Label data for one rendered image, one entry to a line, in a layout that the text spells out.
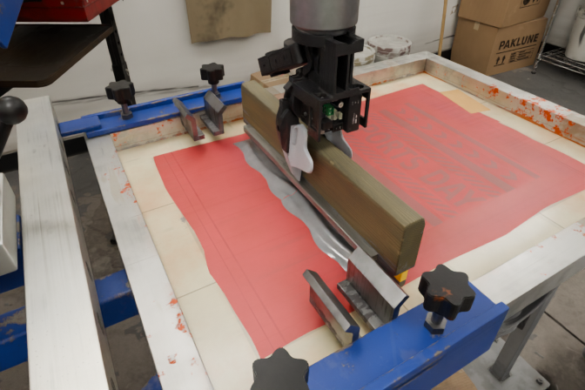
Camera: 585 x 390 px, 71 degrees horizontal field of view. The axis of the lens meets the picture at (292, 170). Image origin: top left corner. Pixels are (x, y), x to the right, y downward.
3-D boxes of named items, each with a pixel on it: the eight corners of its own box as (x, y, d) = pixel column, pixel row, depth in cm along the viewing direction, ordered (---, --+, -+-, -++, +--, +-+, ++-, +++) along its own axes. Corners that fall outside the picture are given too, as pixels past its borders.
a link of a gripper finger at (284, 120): (277, 154, 53) (286, 90, 49) (272, 149, 55) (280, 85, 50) (307, 150, 56) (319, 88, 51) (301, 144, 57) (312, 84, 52)
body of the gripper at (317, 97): (315, 148, 48) (319, 44, 41) (280, 117, 54) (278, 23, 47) (368, 131, 51) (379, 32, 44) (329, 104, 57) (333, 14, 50)
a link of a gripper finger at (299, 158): (298, 202, 53) (309, 137, 49) (276, 178, 58) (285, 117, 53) (318, 198, 55) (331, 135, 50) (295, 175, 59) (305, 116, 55)
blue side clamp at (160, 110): (245, 112, 85) (244, 80, 81) (256, 122, 82) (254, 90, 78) (91, 151, 73) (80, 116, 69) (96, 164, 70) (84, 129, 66)
